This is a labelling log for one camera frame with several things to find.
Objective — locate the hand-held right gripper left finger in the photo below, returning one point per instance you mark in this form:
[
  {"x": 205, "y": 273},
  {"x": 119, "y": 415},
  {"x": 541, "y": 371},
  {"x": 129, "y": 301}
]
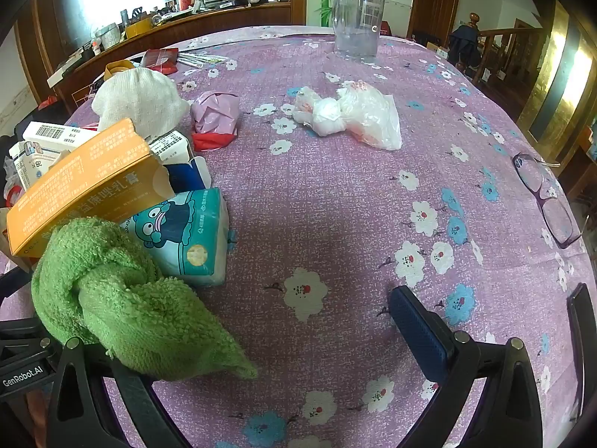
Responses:
[{"x": 135, "y": 396}]

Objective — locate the dark jacket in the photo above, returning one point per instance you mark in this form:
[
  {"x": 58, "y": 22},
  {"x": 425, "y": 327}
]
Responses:
[{"x": 464, "y": 44}]

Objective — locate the metal pot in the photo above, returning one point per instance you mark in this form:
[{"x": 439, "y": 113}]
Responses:
[{"x": 109, "y": 37}]

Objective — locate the small white medicine box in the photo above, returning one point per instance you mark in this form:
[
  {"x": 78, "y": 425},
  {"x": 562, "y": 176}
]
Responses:
[{"x": 170, "y": 147}]

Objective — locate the crumpled pink plastic bag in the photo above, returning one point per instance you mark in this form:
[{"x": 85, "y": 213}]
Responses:
[{"x": 214, "y": 112}]

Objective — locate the knotted white plastic bag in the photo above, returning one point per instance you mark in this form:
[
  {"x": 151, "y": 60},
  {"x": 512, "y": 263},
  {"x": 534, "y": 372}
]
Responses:
[{"x": 368, "y": 112}]

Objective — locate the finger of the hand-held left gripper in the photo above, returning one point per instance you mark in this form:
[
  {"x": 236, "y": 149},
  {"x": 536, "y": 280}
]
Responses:
[{"x": 28, "y": 343}]

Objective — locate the wooden stair railing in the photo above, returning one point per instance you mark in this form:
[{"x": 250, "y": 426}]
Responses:
[{"x": 474, "y": 21}]

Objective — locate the long white medicine box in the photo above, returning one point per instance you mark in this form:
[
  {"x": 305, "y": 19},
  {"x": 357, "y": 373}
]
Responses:
[{"x": 32, "y": 168}]

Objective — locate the clear glass cup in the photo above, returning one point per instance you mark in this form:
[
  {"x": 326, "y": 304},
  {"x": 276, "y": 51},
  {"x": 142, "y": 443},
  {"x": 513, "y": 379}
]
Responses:
[{"x": 357, "y": 28}]

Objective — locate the orange carton box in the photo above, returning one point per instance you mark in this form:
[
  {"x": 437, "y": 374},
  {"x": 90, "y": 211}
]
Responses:
[{"x": 84, "y": 172}]

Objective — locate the purple eyeglasses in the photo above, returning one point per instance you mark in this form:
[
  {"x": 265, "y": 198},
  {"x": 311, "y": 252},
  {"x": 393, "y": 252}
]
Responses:
[{"x": 542, "y": 194}]

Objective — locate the red plastic wrapper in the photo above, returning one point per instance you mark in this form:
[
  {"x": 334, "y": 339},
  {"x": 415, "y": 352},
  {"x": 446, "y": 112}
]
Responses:
[{"x": 212, "y": 142}]

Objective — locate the white knitted cloth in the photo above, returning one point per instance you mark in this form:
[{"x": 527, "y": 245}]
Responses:
[{"x": 140, "y": 98}]

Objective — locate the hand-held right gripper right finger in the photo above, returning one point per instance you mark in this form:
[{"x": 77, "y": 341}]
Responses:
[{"x": 419, "y": 331}]

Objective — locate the paper wrapped chopsticks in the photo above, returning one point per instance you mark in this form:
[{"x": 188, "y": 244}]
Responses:
[
  {"x": 205, "y": 59},
  {"x": 196, "y": 55}
]

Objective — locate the green towel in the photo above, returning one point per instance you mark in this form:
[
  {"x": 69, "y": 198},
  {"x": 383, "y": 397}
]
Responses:
[{"x": 93, "y": 280}]

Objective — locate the yellow box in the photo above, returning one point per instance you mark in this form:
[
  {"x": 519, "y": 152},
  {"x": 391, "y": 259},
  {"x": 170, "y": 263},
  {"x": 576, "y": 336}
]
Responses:
[{"x": 139, "y": 28}]

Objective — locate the purple floral tablecloth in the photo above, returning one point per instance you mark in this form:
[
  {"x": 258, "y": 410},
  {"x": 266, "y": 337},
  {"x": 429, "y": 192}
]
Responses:
[{"x": 326, "y": 196}]

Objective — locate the cartoon print tissue pack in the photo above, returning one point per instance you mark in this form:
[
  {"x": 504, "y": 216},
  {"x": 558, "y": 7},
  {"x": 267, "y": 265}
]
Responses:
[{"x": 186, "y": 233}]

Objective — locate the brown wooden door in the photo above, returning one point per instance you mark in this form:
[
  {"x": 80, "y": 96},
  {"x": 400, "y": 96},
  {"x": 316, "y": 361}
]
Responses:
[{"x": 433, "y": 4}]

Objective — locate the dark red packet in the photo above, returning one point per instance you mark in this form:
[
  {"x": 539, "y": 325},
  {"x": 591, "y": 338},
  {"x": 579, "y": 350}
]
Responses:
[{"x": 161, "y": 59}]

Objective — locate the wooden counter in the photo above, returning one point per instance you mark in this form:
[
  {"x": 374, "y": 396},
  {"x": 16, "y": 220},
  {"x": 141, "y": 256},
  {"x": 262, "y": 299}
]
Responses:
[{"x": 186, "y": 32}]

